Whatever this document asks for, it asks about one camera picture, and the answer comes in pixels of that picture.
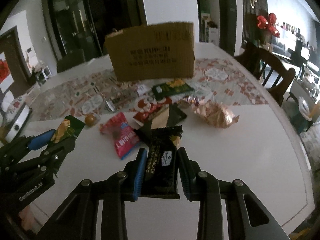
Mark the black cracker snack packet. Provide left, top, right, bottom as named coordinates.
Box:
left=136, top=125, right=183, bottom=199

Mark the green nut snack packet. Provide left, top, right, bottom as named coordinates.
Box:
left=50, top=115, right=85, bottom=144

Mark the pink red snack packet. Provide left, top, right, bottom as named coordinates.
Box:
left=99, top=112, right=140, bottom=159

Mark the golden crinkled snack bag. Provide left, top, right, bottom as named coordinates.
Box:
left=192, top=101, right=240, bottom=129

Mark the green cracker snack packet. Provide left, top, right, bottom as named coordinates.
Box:
left=151, top=79, right=194, bottom=101

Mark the purple candy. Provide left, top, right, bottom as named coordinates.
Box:
left=182, top=95, right=199, bottom=106

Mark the small orange round snack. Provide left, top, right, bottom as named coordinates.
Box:
left=85, top=113, right=100, bottom=127

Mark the patterned table runner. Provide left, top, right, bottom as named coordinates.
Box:
left=31, top=57, right=267, bottom=121

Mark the black tan snack packet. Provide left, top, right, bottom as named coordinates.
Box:
left=141, top=104, right=187, bottom=131

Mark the small silver snack packet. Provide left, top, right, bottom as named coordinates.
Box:
left=104, top=100, right=117, bottom=113

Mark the red white snack packet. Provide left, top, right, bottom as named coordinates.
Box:
left=133, top=95, right=172, bottom=126

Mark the dark upholstered chair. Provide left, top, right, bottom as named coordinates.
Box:
left=57, top=49, right=86, bottom=73

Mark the brown cardboard box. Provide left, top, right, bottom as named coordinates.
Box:
left=105, top=22, right=195, bottom=82

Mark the dark wooden chair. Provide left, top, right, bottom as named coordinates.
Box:
left=234, top=42, right=296, bottom=105

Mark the red ribbon bow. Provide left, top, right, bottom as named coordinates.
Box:
left=257, top=13, right=280, bottom=37

